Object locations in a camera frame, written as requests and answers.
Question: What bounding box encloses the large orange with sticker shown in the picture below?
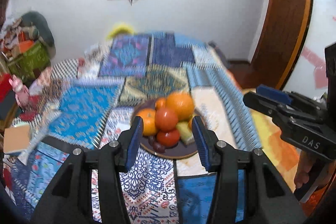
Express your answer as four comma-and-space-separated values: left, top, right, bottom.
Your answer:
136, 108, 158, 136

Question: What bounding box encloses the small red tomato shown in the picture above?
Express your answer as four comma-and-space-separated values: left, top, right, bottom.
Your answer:
156, 129, 180, 148

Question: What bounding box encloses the large red tomato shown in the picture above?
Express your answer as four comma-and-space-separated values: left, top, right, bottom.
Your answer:
155, 107, 179, 132

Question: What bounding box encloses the small mandarin back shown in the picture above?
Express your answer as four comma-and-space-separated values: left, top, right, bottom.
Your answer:
155, 97, 166, 110

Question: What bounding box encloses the small mandarin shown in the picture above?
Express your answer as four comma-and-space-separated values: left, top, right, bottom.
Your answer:
155, 97, 166, 110
188, 117, 193, 131

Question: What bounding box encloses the small mandarin front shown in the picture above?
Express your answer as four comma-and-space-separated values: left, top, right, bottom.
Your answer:
188, 117, 193, 131

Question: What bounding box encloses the right human hand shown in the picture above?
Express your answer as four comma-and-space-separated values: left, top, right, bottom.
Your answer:
294, 151, 316, 189

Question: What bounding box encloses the dark purple ceramic plate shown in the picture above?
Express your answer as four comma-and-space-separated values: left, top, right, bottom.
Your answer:
131, 99, 198, 160

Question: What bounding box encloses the orange yellow fleece blanket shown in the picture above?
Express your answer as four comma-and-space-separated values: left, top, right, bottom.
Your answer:
228, 69, 302, 193

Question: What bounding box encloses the patchwork patterned bedspread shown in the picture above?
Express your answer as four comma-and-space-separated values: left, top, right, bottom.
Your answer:
3, 32, 261, 221

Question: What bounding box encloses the brown wooden door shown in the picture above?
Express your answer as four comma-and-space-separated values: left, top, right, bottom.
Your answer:
251, 0, 313, 89

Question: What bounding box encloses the brown cardboard box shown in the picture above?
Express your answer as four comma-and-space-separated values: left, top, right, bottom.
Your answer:
3, 124, 31, 155

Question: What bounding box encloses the pink plush toy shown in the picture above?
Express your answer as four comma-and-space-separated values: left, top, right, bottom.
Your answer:
9, 75, 30, 109

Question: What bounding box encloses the green cardboard box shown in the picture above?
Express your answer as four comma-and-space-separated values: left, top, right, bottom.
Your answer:
7, 40, 51, 83

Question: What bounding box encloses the red box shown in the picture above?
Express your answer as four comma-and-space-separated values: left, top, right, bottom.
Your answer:
0, 73, 11, 102

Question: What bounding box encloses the dark green plush cushion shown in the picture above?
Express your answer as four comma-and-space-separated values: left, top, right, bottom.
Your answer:
21, 11, 55, 48

